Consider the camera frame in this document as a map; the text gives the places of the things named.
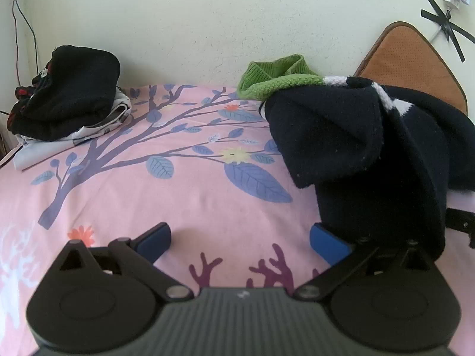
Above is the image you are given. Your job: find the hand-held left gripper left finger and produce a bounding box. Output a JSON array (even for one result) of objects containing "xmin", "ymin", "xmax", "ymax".
[{"xmin": 52, "ymin": 222, "xmax": 194, "ymax": 302}]

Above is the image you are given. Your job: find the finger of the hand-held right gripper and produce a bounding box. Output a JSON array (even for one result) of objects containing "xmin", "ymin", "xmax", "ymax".
[{"xmin": 446, "ymin": 208, "xmax": 475, "ymax": 250}]

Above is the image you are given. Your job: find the folded white garment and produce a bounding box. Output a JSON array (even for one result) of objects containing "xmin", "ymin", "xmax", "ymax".
[{"xmin": 14, "ymin": 88, "xmax": 133, "ymax": 171}]

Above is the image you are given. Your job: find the pink floral bedsheet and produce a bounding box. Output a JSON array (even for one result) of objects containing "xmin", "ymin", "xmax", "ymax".
[{"xmin": 0, "ymin": 83, "xmax": 475, "ymax": 356}]

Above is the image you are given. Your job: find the black tape cross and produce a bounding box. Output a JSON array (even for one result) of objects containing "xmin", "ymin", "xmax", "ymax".
[{"xmin": 420, "ymin": 0, "xmax": 475, "ymax": 63}]

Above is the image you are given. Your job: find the grey wall cable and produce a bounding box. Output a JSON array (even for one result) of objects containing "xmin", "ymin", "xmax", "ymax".
[{"xmin": 14, "ymin": 2, "xmax": 40, "ymax": 77}]

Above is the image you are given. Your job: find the navy sweater with green collar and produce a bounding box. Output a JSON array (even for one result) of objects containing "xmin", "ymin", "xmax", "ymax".
[{"xmin": 237, "ymin": 54, "xmax": 475, "ymax": 262}]

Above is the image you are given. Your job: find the folded black printed garment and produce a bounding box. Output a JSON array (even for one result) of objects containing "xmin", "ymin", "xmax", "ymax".
[{"xmin": 7, "ymin": 45, "xmax": 121, "ymax": 142}]

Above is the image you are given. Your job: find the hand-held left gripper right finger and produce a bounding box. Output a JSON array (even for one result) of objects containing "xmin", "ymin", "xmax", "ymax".
[{"xmin": 293, "ymin": 222, "xmax": 438, "ymax": 302}]

